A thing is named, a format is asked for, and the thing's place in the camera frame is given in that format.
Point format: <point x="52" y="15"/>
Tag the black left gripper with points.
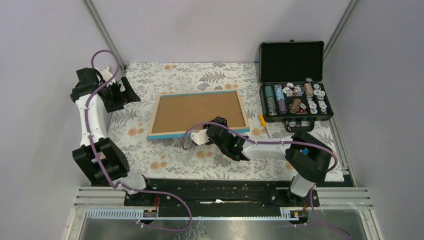
<point x="128" y="95"/>

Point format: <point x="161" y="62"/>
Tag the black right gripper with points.
<point x="220" y="120"/>

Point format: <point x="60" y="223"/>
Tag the yellow handled screwdriver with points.
<point x="264" y="124"/>

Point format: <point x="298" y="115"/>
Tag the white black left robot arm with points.
<point x="100" y="159"/>

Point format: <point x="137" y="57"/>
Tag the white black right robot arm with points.
<point x="309" y="157"/>

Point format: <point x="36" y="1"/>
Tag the floral tablecloth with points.
<point x="165" y="158"/>

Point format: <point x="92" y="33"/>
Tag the green poker chip stack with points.
<point x="270" y="100"/>

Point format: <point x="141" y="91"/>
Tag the blue poker chip stack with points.
<point x="280" y="99"/>

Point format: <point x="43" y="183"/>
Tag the black poker chip case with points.
<point x="291" y="64"/>

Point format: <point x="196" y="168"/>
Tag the brown poker chip stack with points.
<point x="308" y="90"/>

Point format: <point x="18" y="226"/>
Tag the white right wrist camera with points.
<point x="199" y="137"/>

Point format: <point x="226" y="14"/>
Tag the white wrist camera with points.
<point x="106" y="73"/>
<point x="199" y="137"/>

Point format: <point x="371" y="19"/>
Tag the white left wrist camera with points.
<point x="106" y="73"/>

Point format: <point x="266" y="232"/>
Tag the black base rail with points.
<point x="160" y="185"/>

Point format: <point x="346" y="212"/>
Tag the white slotted cable duct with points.
<point x="147" y="214"/>

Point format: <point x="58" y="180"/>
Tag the aluminium frame rails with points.
<point x="324" y="197"/>

